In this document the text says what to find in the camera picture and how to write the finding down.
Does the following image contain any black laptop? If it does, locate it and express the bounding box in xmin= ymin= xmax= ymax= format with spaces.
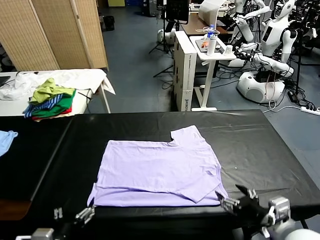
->
xmin=0 ymin=75 xmax=12 ymax=88

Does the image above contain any light blue garment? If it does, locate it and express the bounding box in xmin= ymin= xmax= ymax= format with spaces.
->
xmin=0 ymin=129 xmax=20 ymax=158

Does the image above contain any white curved machine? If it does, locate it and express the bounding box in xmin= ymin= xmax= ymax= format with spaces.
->
xmin=198 ymin=0 xmax=225 ymax=25

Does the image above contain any blue striped garment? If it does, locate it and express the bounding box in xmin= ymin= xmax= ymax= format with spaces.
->
xmin=23 ymin=94 xmax=65 ymax=119

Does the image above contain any brown wooden desk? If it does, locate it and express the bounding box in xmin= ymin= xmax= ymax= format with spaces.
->
xmin=180 ymin=12 xmax=233 ymax=36

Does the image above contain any black trash bin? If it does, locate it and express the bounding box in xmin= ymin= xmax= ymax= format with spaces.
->
xmin=103 ymin=15 xmax=116 ymax=32

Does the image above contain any green garment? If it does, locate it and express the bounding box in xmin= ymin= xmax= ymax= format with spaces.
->
xmin=31 ymin=88 xmax=77 ymax=118

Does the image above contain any light purple T-shirt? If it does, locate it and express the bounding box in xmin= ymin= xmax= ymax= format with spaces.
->
xmin=86 ymin=124 xmax=229 ymax=208

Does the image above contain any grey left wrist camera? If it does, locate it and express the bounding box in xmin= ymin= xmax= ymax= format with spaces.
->
xmin=16 ymin=227 xmax=55 ymax=240

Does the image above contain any white table cloth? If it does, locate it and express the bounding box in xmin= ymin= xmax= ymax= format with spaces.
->
xmin=0 ymin=68 xmax=117 ymax=117

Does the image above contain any white crumpled garment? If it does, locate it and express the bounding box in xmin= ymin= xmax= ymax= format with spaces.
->
xmin=0 ymin=72 xmax=45 ymax=101

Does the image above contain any red garment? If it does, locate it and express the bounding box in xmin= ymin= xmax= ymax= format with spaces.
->
xmin=32 ymin=104 xmax=73 ymax=121

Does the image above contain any tall white cardboard box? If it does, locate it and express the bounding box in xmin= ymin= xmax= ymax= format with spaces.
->
xmin=173 ymin=30 xmax=198 ymax=112

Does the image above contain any black cable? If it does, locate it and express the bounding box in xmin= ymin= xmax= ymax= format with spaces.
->
xmin=78 ymin=87 xmax=94 ymax=102

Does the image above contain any white coiled cable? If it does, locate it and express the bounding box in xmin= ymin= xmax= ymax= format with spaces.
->
xmin=196 ymin=26 xmax=221 ymax=36

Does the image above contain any woven folding screen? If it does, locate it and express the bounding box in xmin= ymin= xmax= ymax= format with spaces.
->
xmin=0 ymin=0 xmax=110 ymax=72

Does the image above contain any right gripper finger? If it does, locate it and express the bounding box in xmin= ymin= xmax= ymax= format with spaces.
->
xmin=235 ymin=184 xmax=259 ymax=201
xmin=215 ymin=191 xmax=243 ymax=215

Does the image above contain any black power adapter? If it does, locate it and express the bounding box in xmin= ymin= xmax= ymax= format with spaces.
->
xmin=287 ymin=90 xmax=300 ymax=102

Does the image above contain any black monitor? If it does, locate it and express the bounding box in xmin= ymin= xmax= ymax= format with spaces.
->
xmin=165 ymin=0 xmax=190 ymax=25

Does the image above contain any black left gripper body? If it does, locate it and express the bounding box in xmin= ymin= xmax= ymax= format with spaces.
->
xmin=58 ymin=219 xmax=85 ymax=240

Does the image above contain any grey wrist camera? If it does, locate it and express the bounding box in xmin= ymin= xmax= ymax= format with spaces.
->
xmin=267 ymin=196 xmax=292 ymax=225
xmin=16 ymin=227 xmax=55 ymax=240

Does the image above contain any white standing desk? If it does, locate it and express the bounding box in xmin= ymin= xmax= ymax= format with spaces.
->
xmin=189 ymin=34 xmax=238 ymax=112

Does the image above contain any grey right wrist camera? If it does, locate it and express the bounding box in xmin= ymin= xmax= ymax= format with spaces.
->
xmin=267 ymin=196 xmax=292 ymax=225

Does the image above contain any black tripod stand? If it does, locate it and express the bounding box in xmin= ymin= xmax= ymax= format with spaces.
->
xmin=149 ymin=4 xmax=176 ymax=78

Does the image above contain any white power cable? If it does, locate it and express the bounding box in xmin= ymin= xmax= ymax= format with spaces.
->
xmin=263 ymin=105 xmax=303 ymax=114

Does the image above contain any yellow-green garment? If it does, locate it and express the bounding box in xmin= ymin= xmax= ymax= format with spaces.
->
xmin=29 ymin=77 xmax=76 ymax=105

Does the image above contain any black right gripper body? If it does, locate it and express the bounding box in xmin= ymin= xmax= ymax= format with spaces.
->
xmin=239 ymin=196 xmax=275 ymax=230

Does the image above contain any white tumbler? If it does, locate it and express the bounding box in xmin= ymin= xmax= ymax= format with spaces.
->
xmin=206 ymin=34 xmax=217 ymax=56

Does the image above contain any white humanoid robot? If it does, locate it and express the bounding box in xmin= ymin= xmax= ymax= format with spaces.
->
xmin=232 ymin=0 xmax=272 ymax=43
xmin=234 ymin=0 xmax=300 ymax=78

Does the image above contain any black stand pole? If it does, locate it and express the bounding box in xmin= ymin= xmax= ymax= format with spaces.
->
xmin=294 ymin=28 xmax=305 ymax=94

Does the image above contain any beige garment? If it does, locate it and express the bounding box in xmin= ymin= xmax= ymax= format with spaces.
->
xmin=33 ymin=112 xmax=76 ymax=123

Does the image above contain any black plastic table cover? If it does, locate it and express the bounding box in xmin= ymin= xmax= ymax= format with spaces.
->
xmin=29 ymin=108 xmax=320 ymax=237
xmin=0 ymin=115 xmax=74 ymax=202

